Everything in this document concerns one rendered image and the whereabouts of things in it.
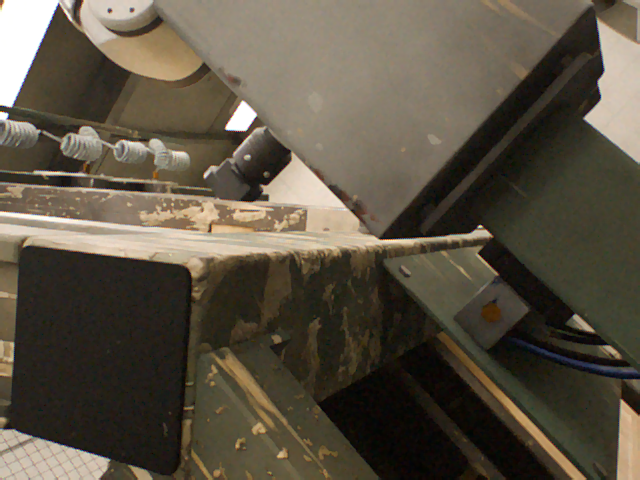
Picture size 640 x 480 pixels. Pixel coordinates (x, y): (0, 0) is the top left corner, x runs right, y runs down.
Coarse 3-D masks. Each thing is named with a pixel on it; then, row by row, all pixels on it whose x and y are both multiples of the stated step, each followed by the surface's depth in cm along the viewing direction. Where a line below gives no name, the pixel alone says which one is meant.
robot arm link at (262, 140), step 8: (264, 128) 120; (256, 136) 118; (264, 136) 117; (272, 136) 117; (256, 144) 117; (264, 144) 117; (272, 144) 117; (280, 144) 117; (256, 152) 117; (264, 152) 117; (272, 152) 117; (280, 152) 118; (288, 152) 119; (264, 160) 117; (272, 160) 117; (280, 160) 118; (288, 160) 119; (280, 168) 120
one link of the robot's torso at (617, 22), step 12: (624, 0) 66; (636, 0) 65; (600, 12) 80; (612, 12) 79; (624, 12) 79; (636, 12) 78; (612, 24) 79; (624, 24) 79; (636, 24) 78; (624, 36) 79; (636, 36) 77
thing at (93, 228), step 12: (0, 216) 72; (12, 216) 72; (24, 216) 72; (36, 216) 74; (48, 228) 69; (60, 228) 68; (72, 228) 68; (84, 228) 67; (96, 228) 66; (108, 228) 66; (120, 228) 65; (132, 228) 65; (144, 228) 67; (156, 228) 68
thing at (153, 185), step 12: (156, 144) 204; (156, 156) 203; (120, 180) 205; (132, 180) 203; (144, 180) 201; (156, 180) 201; (168, 180) 207; (144, 192) 204; (156, 192) 202; (168, 192) 204; (300, 204) 185
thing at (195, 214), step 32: (0, 192) 124; (32, 192) 121; (64, 192) 117; (96, 192) 114; (128, 224) 111; (160, 224) 108; (192, 224) 105; (224, 224) 103; (256, 224) 100; (288, 224) 98; (320, 224) 96; (352, 224) 93
